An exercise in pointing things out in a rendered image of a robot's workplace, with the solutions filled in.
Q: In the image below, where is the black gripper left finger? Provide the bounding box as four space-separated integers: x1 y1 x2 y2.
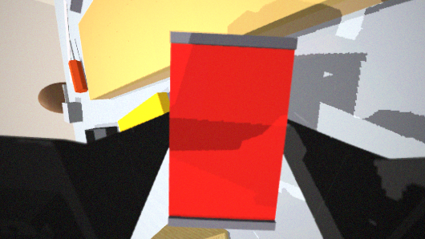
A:
0 111 170 239

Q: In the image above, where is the orange hexagonal rod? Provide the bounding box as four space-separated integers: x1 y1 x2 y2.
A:
68 39 87 93

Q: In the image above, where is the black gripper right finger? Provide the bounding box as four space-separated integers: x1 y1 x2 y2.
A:
283 119 425 239

